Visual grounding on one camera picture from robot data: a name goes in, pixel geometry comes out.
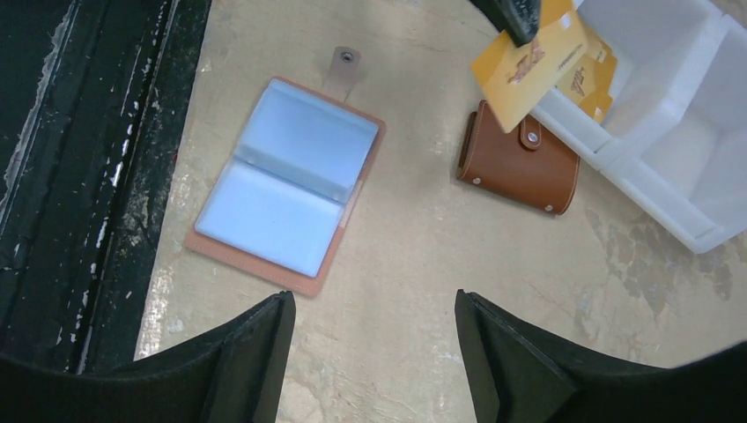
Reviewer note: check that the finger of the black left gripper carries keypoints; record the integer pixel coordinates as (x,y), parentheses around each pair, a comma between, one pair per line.
(518,18)

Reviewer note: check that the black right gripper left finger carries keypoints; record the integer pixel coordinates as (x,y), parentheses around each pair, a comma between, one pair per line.
(232,373)

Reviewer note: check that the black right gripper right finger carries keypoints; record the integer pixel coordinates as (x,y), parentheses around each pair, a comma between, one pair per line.
(518,372)

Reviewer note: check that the gold card from holder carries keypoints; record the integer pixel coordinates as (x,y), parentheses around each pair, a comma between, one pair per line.
(587,84)

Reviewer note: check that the brown leather card holder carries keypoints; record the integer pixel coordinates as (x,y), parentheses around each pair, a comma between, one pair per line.
(529,164)

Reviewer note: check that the white double compartment bin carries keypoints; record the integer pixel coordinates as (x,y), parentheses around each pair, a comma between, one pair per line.
(674,139)

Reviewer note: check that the black mounting base plate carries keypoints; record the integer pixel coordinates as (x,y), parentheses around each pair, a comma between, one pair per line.
(94,99)

